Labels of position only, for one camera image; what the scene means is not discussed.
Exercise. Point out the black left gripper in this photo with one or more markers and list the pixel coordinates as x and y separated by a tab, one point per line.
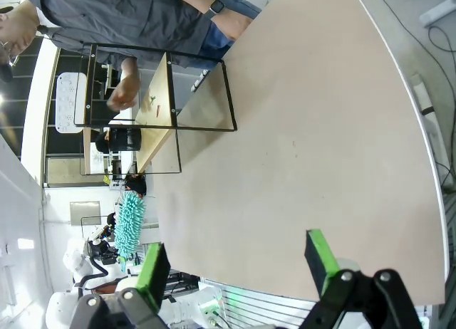
101	252

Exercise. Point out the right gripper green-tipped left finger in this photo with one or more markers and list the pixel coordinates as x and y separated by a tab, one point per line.
154	272

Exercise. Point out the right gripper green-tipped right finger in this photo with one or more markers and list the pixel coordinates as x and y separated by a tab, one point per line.
322	261

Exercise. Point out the teal chenille duster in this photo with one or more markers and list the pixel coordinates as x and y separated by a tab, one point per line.
130	225

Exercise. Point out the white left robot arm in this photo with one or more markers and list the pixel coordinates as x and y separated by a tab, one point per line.
76	265

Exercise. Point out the person right forearm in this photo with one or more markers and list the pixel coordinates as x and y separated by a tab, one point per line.
129	67

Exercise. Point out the person right hand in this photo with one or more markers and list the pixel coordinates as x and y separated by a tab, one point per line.
123	92

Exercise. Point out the person left hand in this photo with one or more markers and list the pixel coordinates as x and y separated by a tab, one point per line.
233	24

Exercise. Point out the black mesh pen holder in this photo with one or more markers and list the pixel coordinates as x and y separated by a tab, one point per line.
123	139

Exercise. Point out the red scrap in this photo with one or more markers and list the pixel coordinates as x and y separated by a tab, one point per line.
157	110

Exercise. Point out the green scrap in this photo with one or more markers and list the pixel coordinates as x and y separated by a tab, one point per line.
153	99

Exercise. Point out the white bar beside table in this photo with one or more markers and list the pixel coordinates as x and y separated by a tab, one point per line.
425	104

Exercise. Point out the person head with glasses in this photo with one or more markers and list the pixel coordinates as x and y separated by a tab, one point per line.
18	33

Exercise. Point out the person body grey jacket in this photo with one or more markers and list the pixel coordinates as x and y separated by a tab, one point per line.
124	15

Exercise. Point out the black wrist watch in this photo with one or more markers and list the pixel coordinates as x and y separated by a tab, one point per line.
216	6

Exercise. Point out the white power strip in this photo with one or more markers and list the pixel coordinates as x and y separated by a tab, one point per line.
437	12

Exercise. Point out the black frame wooden shelf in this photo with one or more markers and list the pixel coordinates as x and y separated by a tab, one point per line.
160	94

